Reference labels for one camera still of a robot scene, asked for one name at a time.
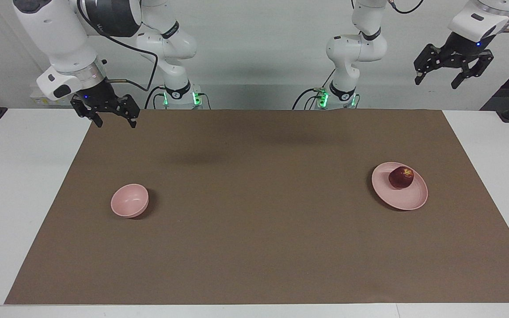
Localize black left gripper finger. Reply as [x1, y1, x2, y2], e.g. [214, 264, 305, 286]
[414, 44, 443, 85]
[451, 52, 494, 90]

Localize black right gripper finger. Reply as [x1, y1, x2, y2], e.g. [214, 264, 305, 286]
[71, 98, 104, 129]
[120, 95, 141, 129]

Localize red apple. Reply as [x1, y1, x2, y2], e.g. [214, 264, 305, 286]
[388, 166, 414, 189]

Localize pink bowl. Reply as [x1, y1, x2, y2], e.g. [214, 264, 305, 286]
[111, 184, 149, 218]

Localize pink plate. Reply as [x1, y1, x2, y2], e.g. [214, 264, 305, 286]
[372, 162, 429, 211]

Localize brown table mat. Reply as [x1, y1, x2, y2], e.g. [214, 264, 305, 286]
[5, 109, 509, 305]

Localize black right base cables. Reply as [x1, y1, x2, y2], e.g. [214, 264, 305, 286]
[143, 86, 212, 110]

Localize black base cables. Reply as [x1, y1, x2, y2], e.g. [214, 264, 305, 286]
[143, 86, 212, 110]
[292, 68, 337, 110]

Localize white wall socket box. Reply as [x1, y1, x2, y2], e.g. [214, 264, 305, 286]
[30, 84, 76, 106]

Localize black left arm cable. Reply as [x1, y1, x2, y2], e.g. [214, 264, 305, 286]
[387, 0, 509, 35]

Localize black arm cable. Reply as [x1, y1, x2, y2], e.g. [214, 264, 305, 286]
[77, 0, 158, 91]
[387, 0, 509, 35]

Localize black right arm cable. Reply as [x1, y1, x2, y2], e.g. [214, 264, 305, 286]
[77, 0, 158, 91]

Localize black left base cables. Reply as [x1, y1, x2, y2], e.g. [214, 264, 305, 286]
[292, 68, 337, 110]

